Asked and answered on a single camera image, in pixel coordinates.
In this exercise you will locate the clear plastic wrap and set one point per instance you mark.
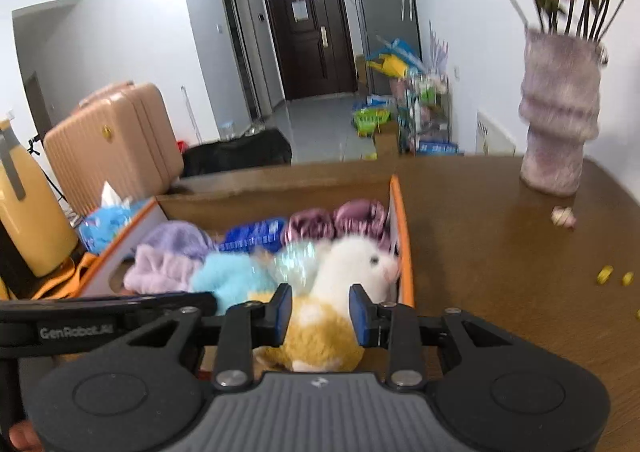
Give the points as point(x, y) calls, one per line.
point(295, 267)

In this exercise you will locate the pink suitcase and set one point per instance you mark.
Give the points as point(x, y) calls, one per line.
point(115, 146)

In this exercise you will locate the black tripod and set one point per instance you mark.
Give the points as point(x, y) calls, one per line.
point(47, 176)

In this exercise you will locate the paper notice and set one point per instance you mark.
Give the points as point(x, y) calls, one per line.
point(300, 10)

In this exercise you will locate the dark brown entrance door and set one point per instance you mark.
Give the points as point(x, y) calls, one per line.
point(307, 46)

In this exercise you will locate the yellow watering can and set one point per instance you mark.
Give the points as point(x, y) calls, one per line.
point(390, 65)

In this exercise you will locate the small cardboard box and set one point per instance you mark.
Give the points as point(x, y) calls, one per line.
point(386, 141)

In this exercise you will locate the grey fridge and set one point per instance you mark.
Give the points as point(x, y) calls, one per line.
point(385, 11)

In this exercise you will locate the green basket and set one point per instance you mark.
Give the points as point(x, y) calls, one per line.
point(371, 120)

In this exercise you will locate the fallen rose petal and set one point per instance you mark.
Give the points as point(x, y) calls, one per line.
point(563, 218)

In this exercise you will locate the black duffel bag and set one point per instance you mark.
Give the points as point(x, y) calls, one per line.
point(235, 154)

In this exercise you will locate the red cardboard box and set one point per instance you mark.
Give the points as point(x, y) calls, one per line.
point(405, 252)

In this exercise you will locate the blue plastic toy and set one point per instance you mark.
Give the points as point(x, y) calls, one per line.
point(405, 51)

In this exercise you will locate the white and yellow plush toy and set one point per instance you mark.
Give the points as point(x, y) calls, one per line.
point(320, 332)

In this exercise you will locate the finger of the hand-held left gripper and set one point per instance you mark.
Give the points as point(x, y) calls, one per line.
point(160, 303)

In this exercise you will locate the blue tissue packet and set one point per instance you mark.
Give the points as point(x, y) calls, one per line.
point(255, 234)

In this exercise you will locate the scattered yellow flower bits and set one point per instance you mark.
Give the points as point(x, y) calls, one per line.
point(606, 275)

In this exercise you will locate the blue packets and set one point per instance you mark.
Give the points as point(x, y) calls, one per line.
point(437, 147)

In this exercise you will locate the yellow thermos jug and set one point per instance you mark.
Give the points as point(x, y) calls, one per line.
point(35, 212)

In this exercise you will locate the brown cardboard box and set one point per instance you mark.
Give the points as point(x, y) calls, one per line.
point(361, 74)

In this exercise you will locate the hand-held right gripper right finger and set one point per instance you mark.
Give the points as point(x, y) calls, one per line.
point(360, 317)

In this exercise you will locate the metal storage rack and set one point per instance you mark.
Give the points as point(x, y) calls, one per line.
point(425, 116)

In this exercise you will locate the pink ribbed vase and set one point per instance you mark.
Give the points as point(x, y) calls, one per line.
point(560, 116)

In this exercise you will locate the light blue fluffy cloth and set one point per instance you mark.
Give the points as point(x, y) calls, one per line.
point(230, 279)

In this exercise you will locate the white wall outlet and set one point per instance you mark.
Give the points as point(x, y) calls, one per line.
point(456, 71)

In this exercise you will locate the white radiator panel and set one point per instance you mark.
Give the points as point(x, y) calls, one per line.
point(495, 134)

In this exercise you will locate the blue tissue pack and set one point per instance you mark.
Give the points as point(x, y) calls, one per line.
point(107, 224)

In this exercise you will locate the lilac fluffy headband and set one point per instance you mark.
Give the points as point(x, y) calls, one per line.
point(160, 269)

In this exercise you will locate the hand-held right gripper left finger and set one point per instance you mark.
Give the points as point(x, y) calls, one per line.
point(282, 314)

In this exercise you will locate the person's left hand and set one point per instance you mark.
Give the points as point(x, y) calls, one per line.
point(26, 437)

